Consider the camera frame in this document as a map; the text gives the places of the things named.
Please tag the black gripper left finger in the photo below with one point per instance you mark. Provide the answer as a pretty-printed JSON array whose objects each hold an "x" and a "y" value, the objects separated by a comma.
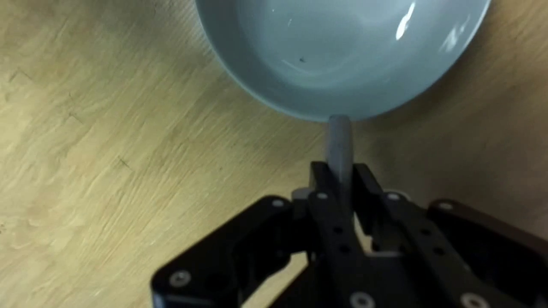
[{"x": 334, "y": 245}]

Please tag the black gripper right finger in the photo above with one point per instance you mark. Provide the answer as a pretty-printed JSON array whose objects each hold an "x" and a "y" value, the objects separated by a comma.
[{"x": 417, "y": 239}]

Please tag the blue-grey bowl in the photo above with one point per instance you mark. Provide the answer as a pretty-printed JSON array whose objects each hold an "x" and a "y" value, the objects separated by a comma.
[{"x": 343, "y": 51}]

